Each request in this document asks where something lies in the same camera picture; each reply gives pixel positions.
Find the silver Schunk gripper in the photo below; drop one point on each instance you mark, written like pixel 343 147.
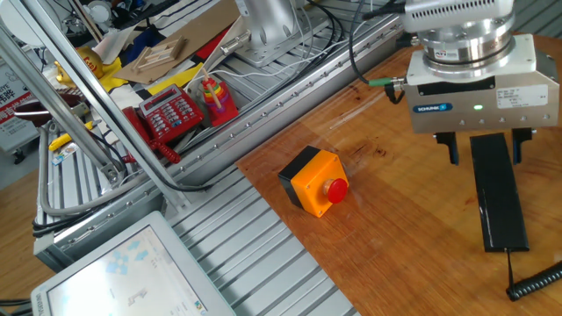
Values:
pixel 465 109

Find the black telephone handset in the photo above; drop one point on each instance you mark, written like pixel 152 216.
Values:
pixel 498 193

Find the red toy telephone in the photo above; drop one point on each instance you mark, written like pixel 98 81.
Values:
pixel 171 114

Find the red telephone handset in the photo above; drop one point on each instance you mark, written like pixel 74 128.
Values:
pixel 134 120

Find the orange emergency stop button box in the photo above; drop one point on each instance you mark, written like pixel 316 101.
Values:
pixel 314 184

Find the silver robot mounting plate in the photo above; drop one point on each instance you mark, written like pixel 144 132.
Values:
pixel 263 55

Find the red sheet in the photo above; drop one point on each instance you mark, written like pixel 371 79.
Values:
pixel 213 46

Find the brown cardboard sheet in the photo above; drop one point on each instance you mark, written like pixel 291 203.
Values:
pixel 197 35

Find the yellow paper sheet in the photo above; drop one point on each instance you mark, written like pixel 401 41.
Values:
pixel 175 79

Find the small wooden rack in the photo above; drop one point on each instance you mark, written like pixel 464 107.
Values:
pixel 158 55

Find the dark blue cloth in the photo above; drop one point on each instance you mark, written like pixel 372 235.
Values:
pixel 140 41

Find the white touchscreen teach pendant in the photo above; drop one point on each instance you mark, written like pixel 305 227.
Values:
pixel 131 272

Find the golden piggy bank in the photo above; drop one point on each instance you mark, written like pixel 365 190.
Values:
pixel 90 61

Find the small printed packet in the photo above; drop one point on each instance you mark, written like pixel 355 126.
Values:
pixel 66 153

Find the dark maroon bowl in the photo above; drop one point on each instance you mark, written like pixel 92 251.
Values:
pixel 39 109

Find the white sign with red banner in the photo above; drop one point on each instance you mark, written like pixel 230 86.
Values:
pixel 13 131

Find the bolted aluminium table rail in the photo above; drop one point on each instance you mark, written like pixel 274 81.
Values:
pixel 263 127

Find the long aluminium frame post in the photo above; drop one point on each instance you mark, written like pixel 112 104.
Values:
pixel 103 105

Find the short aluminium frame strut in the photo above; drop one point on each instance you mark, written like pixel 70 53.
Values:
pixel 52 102

